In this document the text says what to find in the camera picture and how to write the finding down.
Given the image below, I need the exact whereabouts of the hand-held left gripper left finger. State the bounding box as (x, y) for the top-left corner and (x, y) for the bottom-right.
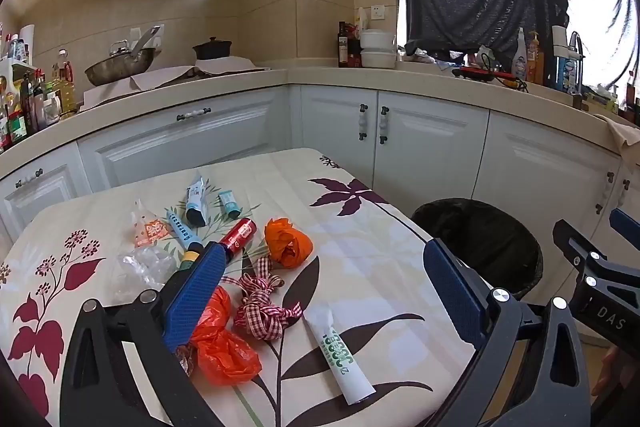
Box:
(59, 242), (228, 427)

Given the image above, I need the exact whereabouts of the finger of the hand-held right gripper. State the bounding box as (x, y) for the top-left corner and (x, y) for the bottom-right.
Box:
(609, 207), (640, 253)
(552, 219), (608, 269)

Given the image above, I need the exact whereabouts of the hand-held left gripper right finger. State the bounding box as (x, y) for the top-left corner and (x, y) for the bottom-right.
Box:
(422, 237), (593, 427)

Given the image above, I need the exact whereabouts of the black bottle with gold band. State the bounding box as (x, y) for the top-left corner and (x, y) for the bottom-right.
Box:
(179, 243), (205, 273)

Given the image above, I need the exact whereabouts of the orange plastic bag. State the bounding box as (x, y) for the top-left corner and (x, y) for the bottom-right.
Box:
(175, 285), (263, 386)

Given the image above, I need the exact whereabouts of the black trash bin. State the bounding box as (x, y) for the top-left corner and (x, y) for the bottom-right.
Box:
(410, 198), (544, 303)

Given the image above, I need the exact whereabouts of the clear plastic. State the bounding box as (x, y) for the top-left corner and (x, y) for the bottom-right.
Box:
(116, 246), (177, 303)

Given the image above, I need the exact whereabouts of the silver foil wrapper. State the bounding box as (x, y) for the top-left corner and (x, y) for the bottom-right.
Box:
(174, 341), (197, 378)

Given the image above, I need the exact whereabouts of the red checked ribbon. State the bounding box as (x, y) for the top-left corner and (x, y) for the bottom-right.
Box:
(222, 256), (304, 340)

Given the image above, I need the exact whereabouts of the blue labelled tube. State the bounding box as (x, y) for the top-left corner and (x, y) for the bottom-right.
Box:
(165, 208), (205, 253)

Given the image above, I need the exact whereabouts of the red tube with black cap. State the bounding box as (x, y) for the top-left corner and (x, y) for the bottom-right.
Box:
(218, 217), (257, 264)

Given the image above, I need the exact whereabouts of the clear bag with orange print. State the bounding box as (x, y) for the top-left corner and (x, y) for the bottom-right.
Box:
(131, 199), (168, 249)

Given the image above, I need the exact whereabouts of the blue and white torn pouch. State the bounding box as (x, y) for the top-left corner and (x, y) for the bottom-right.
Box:
(184, 176), (210, 228)

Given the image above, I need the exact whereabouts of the teal sachet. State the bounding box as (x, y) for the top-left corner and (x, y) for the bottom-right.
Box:
(217, 190), (242, 220)

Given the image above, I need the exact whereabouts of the orange paper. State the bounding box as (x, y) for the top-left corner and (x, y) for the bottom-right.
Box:
(264, 217), (314, 269)

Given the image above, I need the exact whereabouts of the white green-lettered tube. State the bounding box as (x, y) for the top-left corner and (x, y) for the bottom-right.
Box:
(302, 302), (376, 406)

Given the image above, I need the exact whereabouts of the person's right hand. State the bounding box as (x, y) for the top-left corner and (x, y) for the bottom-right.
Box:
(591, 347), (623, 398)

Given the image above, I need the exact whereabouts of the beige counter cloth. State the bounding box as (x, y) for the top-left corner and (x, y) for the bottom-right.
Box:
(595, 112), (640, 168)

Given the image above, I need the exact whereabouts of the floral tablecloth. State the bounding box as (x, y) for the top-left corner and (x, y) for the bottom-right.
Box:
(0, 147), (481, 427)

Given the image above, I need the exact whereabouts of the white kitchen cabinet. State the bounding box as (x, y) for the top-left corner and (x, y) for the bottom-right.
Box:
(0, 67), (640, 268)

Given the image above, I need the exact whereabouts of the orange detergent bottle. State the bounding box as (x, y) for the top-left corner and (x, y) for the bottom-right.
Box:
(526, 31), (545, 85)

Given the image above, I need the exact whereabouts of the white spray bottle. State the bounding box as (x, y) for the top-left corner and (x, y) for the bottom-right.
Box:
(512, 27), (528, 80)

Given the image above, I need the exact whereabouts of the steel faucet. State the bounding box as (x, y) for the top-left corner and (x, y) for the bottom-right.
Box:
(567, 32), (586, 95)

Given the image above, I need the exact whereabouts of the red and black tool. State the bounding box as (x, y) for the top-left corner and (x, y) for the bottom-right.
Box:
(452, 66), (496, 80)

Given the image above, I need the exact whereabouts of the white water filter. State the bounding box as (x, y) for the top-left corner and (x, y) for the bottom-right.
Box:
(551, 25), (583, 58)

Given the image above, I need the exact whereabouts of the beige stove cover cloth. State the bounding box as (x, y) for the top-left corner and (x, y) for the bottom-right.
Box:
(80, 57), (273, 110)

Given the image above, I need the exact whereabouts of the steel wok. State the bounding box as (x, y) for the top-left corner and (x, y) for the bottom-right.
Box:
(84, 25), (163, 86)

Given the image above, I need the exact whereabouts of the white lidded bowl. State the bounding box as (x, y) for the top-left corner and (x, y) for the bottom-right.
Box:
(360, 29), (397, 52)
(361, 50), (398, 68)

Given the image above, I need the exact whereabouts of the black clay pot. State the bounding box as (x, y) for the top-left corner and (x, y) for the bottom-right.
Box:
(192, 37), (233, 60)

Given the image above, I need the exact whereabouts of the group of condiment bottles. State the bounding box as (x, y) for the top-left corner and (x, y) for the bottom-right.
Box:
(0, 23), (77, 152)

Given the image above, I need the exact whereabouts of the dark sauce bottle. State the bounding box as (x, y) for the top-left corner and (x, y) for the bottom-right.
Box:
(348, 24), (363, 68)

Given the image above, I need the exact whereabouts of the dark olive oil bottle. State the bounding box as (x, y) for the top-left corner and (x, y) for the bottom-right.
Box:
(337, 21), (349, 68)

